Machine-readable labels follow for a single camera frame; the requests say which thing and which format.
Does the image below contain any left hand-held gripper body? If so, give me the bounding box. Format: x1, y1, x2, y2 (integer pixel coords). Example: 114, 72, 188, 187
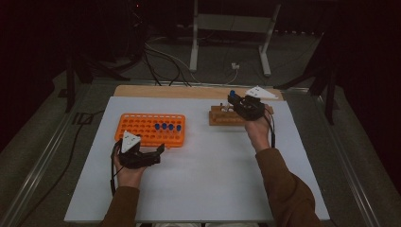
116, 130, 162, 170

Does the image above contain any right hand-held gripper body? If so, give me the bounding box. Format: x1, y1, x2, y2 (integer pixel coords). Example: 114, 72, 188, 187
235, 85, 280, 122

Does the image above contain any wooden test tube rack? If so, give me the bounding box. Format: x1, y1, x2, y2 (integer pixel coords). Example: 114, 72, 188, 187
208, 105, 274, 128

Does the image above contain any orange plastic tube rack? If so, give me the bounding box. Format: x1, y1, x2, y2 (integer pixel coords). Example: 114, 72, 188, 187
113, 113, 186, 149

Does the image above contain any person's left hand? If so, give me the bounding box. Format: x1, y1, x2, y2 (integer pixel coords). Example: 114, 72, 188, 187
112, 148, 148, 190

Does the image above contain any person's right hand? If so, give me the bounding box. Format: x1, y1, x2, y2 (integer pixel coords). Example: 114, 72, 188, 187
243, 105, 275, 154

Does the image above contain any white table mat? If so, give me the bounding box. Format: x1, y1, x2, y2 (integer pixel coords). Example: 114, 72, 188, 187
63, 96, 331, 223

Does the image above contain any grey metal stand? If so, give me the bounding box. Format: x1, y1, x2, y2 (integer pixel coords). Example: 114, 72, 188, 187
188, 0, 282, 78

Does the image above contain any black stand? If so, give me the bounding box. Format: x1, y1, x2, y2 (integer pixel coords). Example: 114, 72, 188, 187
272, 31, 340, 126

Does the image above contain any short white cable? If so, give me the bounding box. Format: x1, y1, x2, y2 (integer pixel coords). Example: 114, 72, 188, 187
224, 67, 240, 85

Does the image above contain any left hand-held gripper black cable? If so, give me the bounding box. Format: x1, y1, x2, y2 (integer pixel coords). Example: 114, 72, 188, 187
109, 139, 124, 197

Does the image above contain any hand-held gripper black cable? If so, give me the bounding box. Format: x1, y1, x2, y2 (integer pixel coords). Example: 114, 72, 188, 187
109, 139, 124, 197
263, 108, 277, 149

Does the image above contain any right hand-held gripper black cable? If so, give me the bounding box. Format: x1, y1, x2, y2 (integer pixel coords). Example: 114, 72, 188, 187
263, 108, 277, 149

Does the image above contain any long black floor cable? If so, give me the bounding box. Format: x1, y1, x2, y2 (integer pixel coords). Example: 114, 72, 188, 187
17, 109, 106, 227

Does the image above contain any long white cable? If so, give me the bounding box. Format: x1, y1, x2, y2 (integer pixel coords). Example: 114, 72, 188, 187
144, 42, 203, 85

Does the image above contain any black floor cable bundle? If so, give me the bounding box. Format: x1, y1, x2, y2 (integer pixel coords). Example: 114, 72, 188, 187
143, 46, 193, 88

